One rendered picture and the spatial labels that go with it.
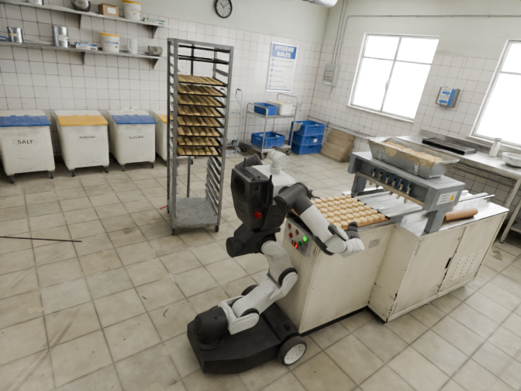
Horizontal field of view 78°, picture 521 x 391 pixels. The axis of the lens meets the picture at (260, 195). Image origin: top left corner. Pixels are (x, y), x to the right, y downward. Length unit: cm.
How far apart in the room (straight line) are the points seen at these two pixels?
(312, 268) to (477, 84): 430
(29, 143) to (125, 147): 109
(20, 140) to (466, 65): 597
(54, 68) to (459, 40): 563
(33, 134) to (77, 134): 45
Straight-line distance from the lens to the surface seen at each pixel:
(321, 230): 149
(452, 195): 242
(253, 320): 212
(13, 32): 495
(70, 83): 527
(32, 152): 475
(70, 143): 475
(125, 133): 484
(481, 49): 578
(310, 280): 208
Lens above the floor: 180
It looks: 24 degrees down
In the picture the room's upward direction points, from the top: 8 degrees clockwise
